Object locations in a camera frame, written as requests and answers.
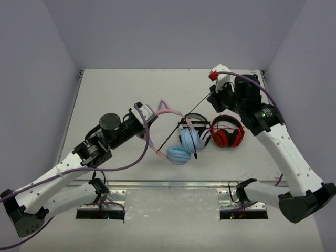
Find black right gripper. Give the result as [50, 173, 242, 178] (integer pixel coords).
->
[207, 79, 246, 115]

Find thin black audio cable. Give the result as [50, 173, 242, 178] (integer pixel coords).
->
[156, 91, 212, 160]

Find pink and blue cat-ear headphones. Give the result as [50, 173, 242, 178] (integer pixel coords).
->
[149, 99, 200, 166]

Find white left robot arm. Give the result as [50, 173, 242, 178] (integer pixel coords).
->
[1, 102, 157, 238]

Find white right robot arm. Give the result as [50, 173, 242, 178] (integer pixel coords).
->
[207, 70, 335, 223]

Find white and black headphones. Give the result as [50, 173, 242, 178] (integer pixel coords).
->
[186, 113, 212, 149]

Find red and black headphones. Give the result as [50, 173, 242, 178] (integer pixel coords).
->
[210, 115, 245, 148]

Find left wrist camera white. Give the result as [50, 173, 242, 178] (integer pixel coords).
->
[129, 102, 155, 125]

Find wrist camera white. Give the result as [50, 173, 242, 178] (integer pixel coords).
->
[129, 102, 155, 125]
[208, 64, 235, 95]

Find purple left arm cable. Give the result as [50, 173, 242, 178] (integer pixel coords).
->
[0, 102, 149, 250]

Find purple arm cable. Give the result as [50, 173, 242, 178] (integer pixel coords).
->
[0, 102, 149, 250]
[217, 70, 286, 187]

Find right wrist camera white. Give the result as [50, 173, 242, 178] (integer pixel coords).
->
[208, 64, 235, 95]

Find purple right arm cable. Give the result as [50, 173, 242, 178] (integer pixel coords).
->
[217, 70, 286, 187]

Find short black base cable left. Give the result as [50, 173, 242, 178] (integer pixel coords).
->
[89, 170, 110, 205]

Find short black base cable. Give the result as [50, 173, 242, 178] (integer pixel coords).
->
[228, 181, 244, 207]
[89, 170, 110, 205]

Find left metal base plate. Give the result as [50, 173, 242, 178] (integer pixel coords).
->
[77, 188, 127, 211]

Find metal base plate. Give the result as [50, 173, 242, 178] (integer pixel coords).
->
[217, 188, 267, 212]
[77, 188, 127, 211]

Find metal table edge rail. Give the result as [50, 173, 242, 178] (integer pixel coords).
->
[65, 179, 287, 188]

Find short black base cable right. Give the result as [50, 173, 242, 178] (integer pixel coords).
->
[228, 181, 244, 207]

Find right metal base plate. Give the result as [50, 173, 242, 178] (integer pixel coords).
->
[217, 188, 267, 212]

